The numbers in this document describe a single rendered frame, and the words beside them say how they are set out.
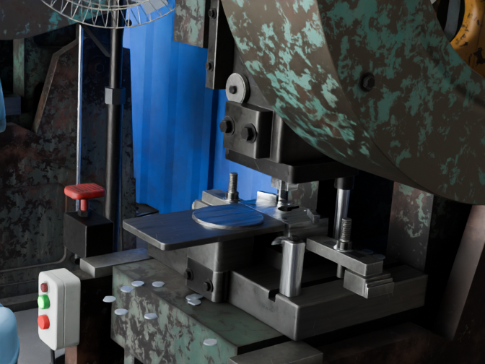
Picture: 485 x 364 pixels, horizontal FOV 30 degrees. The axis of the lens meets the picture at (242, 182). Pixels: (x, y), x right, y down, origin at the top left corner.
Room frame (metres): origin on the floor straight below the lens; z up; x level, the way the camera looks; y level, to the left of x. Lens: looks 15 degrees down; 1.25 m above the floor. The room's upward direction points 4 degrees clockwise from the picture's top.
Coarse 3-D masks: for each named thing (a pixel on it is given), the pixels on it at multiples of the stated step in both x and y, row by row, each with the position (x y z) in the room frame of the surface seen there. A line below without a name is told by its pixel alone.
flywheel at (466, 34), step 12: (432, 0) 1.11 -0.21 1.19; (468, 0) 1.26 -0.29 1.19; (480, 0) 1.25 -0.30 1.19; (468, 12) 1.27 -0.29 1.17; (480, 12) 1.25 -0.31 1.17; (468, 24) 1.26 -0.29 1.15; (480, 24) 1.25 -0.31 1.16; (456, 36) 1.26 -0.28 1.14; (468, 36) 1.25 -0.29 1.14; (480, 36) 1.25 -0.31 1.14; (456, 48) 1.23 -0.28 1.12; (468, 48) 1.23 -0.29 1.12; (480, 48) 1.25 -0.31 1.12; (468, 60) 1.24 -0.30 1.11; (480, 60) 1.25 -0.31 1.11; (480, 72) 1.25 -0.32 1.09
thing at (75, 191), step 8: (80, 184) 1.71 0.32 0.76; (88, 184) 1.71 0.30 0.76; (96, 184) 1.71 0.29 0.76; (64, 192) 1.68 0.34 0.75; (72, 192) 1.66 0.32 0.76; (80, 192) 1.66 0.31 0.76; (88, 192) 1.66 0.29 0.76; (96, 192) 1.67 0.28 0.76; (104, 192) 1.69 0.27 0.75; (88, 200) 1.69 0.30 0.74; (88, 208) 1.69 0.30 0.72
